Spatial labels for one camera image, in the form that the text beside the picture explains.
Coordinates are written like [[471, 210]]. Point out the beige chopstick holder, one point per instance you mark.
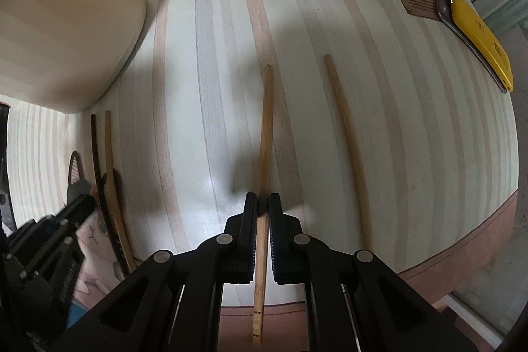
[[62, 26]]

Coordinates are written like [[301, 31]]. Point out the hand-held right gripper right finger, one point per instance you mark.
[[277, 249]]

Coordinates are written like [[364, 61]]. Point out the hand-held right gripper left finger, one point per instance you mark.
[[247, 244]]

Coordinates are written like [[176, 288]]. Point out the light wooden chopstick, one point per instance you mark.
[[264, 137], [352, 148], [109, 162]]

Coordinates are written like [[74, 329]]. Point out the yellow handheld device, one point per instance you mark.
[[482, 34]]

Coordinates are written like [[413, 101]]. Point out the black chopstick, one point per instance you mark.
[[95, 166]]

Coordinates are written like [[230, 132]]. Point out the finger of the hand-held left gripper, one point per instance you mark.
[[62, 222]]

